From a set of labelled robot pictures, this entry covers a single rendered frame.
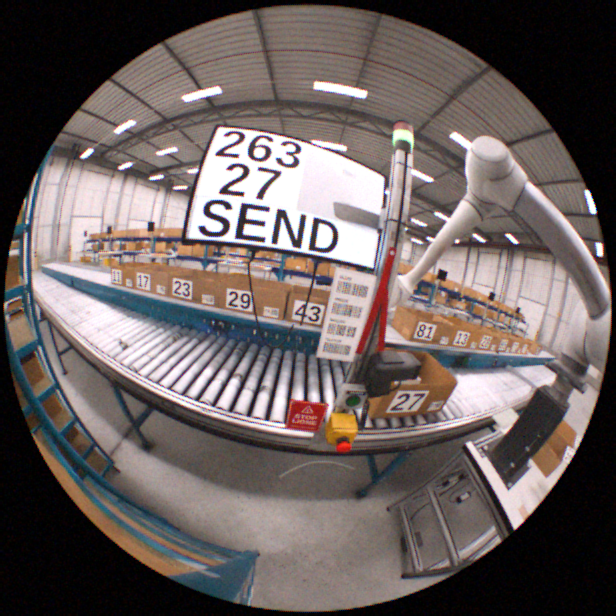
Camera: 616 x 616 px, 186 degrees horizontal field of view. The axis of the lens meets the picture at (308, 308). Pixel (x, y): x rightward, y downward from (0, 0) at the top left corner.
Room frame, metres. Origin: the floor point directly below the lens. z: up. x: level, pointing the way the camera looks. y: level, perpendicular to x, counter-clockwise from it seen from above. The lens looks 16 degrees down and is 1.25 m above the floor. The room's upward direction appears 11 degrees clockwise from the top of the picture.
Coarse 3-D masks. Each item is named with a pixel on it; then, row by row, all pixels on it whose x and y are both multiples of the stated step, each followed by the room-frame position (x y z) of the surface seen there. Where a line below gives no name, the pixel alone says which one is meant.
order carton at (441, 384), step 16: (416, 352) 0.78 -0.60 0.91; (432, 368) 0.69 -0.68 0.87; (416, 384) 0.48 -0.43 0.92; (432, 384) 0.48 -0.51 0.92; (448, 384) 0.49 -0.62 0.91; (368, 400) 0.53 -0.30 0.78; (384, 400) 0.47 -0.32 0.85; (432, 400) 0.49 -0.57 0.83; (384, 416) 0.47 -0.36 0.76; (400, 416) 0.48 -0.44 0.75
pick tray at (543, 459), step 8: (552, 440) 0.00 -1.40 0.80; (560, 440) -0.05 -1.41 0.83; (544, 448) 0.00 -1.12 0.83; (552, 448) -0.04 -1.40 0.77; (560, 448) -0.09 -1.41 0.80; (536, 456) 0.01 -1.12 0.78; (544, 456) -0.03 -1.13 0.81; (552, 456) -0.07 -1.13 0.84; (560, 456) -0.12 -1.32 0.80; (536, 464) -0.03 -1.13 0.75; (544, 464) -0.06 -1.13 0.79; (552, 464) -0.10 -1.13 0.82; (544, 472) -0.10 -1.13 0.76; (552, 472) -0.14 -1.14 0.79
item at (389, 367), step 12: (372, 360) 0.34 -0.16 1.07; (384, 360) 0.32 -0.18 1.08; (396, 360) 0.32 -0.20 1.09; (408, 360) 0.32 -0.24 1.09; (372, 372) 0.32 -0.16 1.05; (384, 372) 0.31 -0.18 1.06; (396, 372) 0.31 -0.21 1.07; (408, 372) 0.31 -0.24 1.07; (372, 384) 0.33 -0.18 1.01; (384, 384) 0.32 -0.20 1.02; (372, 396) 0.32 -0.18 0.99
